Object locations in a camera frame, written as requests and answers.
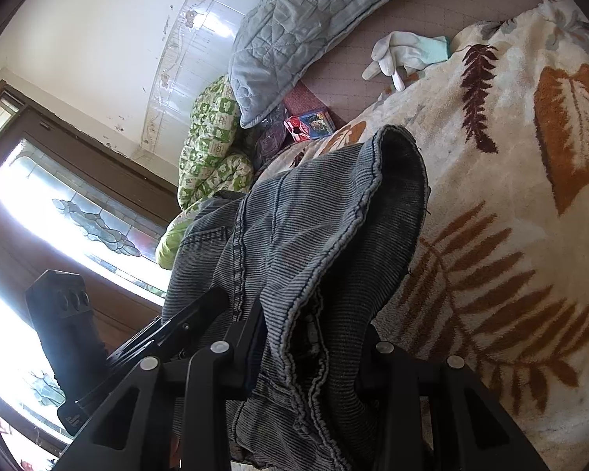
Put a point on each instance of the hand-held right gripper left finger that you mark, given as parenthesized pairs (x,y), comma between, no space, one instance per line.
(243,348)

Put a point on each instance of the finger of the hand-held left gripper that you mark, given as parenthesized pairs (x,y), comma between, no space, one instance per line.
(206,306)

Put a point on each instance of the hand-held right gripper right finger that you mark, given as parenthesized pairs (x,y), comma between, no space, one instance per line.
(387,368)

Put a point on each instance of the grey denim pants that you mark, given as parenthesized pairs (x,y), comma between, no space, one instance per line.
(314,216)

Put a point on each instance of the light green cloth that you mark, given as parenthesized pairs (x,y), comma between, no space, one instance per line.
(172,245)

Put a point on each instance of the wooden stained glass door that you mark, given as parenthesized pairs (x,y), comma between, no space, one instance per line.
(10,216)

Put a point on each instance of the purple plastic bag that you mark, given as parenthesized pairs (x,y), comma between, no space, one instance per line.
(270,142)

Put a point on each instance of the green patterned quilt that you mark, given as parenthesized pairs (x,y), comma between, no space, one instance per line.
(211,122)

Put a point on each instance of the small red blue box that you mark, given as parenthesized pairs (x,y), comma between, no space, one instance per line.
(314,125)

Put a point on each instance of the dark red patterned cloth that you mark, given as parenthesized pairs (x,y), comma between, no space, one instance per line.
(302,97)

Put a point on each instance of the leaf print blanket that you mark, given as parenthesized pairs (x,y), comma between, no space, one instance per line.
(495,157)

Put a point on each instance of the pink bed sheet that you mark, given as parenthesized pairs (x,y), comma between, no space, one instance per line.
(353,49)

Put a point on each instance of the grey quilted pillow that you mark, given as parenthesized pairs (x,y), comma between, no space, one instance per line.
(299,24)

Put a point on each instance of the white glove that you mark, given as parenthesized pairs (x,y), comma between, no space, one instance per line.
(402,51)

